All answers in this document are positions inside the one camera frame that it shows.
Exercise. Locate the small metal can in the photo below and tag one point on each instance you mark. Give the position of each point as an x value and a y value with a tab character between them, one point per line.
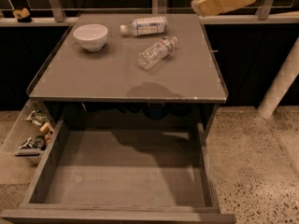
39	141

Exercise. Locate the metal window rail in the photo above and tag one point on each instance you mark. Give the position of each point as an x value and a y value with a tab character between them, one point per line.
51	13

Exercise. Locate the clear crushed plastic bottle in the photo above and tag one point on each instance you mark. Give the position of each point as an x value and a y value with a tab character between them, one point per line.
155	53

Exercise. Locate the yellow and black object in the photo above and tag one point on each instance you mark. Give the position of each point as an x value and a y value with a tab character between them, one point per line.
22	14

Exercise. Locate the white ceramic bowl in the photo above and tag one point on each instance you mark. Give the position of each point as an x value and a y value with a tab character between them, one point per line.
91	37

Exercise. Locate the grey cabinet with top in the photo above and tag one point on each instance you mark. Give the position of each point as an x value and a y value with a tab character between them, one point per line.
189	75

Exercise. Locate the green crumpled wrapper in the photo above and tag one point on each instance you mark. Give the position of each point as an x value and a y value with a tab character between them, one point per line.
37	117

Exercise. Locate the open grey top drawer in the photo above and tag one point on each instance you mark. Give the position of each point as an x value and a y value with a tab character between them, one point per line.
110	167

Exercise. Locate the white labelled plastic bottle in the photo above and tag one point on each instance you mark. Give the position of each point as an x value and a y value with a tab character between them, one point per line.
145	26

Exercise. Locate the clear plastic side bin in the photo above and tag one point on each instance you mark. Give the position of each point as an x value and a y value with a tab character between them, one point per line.
20	139

